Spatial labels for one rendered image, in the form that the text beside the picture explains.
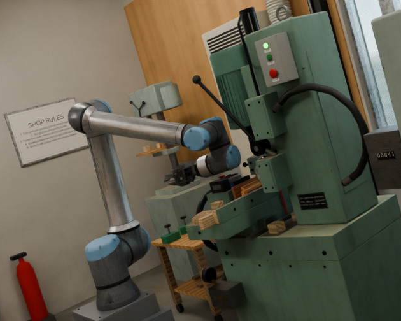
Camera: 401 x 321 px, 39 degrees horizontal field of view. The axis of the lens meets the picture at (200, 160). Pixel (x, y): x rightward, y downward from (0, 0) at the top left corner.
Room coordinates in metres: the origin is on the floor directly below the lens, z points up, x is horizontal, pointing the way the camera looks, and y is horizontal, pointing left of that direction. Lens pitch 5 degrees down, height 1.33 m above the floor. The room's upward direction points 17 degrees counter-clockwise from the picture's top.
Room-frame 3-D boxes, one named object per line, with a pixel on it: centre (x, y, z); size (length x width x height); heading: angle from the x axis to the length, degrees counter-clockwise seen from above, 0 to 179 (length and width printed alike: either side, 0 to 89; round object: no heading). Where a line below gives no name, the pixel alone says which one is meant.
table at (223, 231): (2.33, -0.13, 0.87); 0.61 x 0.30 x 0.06; 131
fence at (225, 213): (2.22, -0.23, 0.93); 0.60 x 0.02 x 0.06; 131
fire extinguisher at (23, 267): (4.53, 1.60, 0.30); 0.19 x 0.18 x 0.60; 33
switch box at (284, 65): (1.95, -0.34, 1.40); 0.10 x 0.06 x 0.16; 41
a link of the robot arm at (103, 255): (2.39, 0.50, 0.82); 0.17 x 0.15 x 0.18; 154
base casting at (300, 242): (2.19, -0.32, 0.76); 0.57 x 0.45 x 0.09; 41
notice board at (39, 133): (4.92, 1.17, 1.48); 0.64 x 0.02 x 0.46; 123
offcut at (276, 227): (2.08, -0.20, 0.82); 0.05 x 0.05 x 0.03; 36
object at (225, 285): (2.22, 0.05, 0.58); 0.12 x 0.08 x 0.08; 41
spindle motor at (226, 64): (2.28, -0.24, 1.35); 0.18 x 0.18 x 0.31
